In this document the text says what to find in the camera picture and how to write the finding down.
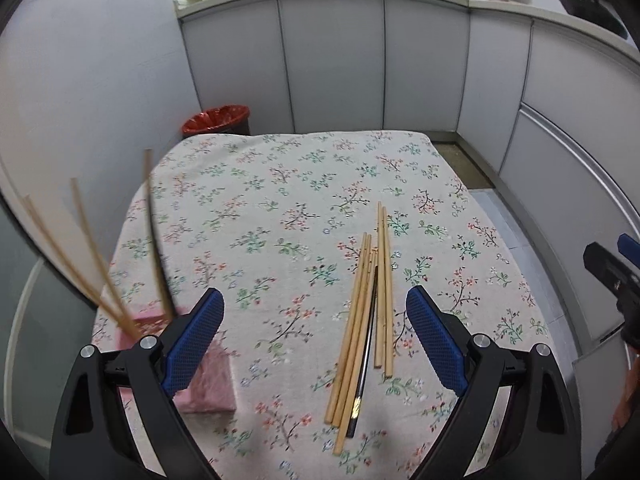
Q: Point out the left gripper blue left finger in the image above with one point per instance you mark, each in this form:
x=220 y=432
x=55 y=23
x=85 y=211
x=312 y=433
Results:
x=92 y=438

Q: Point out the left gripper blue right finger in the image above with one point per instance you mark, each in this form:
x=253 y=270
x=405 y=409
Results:
x=538 y=437

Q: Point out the wooden chopstick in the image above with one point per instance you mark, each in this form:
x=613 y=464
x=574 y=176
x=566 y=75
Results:
x=97 y=254
x=353 y=344
x=85 y=286
x=347 y=337
x=161 y=281
x=341 y=433

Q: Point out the black chopstick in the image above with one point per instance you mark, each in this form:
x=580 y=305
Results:
x=356 y=409

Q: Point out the person's right hand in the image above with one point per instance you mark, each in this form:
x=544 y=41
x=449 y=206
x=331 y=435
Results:
x=624 y=408

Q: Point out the pink chopstick holder basket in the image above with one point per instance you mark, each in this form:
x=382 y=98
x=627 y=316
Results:
x=211 y=388

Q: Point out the brown floor mat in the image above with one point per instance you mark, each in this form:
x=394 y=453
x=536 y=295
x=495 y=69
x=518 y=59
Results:
x=464 y=166

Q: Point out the floral tablecloth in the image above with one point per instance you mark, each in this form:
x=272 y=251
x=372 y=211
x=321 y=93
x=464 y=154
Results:
x=275 y=223

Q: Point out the red trash bin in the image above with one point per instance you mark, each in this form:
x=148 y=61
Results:
x=225 y=119

